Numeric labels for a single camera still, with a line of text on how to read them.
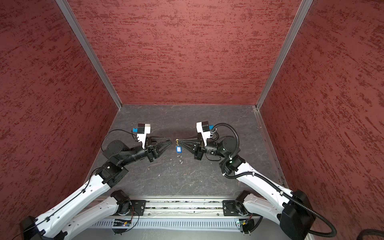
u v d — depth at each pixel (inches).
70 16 29.1
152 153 21.6
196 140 22.4
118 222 28.6
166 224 30.5
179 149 23.6
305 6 27.9
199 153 21.3
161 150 22.8
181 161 35.5
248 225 27.9
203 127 20.6
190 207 29.8
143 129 21.0
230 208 29.1
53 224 15.8
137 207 29.3
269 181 18.3
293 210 15.4
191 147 23.1
